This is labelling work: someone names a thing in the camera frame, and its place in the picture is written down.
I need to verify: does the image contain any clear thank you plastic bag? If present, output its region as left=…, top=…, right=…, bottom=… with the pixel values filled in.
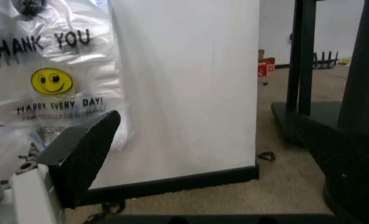
left=0, top=0, right=132, bottom=179

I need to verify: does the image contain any black floor stand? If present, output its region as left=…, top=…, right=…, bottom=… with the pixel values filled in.
left=270, top=0, right=342, bottom=150

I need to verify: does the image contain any brown cardboard box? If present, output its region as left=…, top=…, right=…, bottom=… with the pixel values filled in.
left=258, top=49, right=275, bottom=63

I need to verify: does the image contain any small black strap loop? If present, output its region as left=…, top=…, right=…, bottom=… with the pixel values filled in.
left=256, top=151, right=277, bottom=162

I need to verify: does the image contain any black slatted rack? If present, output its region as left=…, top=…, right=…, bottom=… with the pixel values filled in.
left=311, top=50, right=340, bottom=70

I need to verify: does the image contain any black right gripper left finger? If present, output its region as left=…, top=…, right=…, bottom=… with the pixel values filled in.
left=9, top=110, right=122, bottom=224

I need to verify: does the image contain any black cable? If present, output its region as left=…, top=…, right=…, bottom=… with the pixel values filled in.
left=83, top=200, right=126, bottom=223

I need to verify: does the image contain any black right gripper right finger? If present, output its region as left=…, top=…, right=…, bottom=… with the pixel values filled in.
left=295, top=0, right=369, bottom=224

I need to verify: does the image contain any black wall hook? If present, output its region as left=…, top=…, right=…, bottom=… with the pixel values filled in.
left=17, top=0, right=49, bottom=16

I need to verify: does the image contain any red cardboard box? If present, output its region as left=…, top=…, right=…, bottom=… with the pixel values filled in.
left=258, top=61, right=276, bottom=77

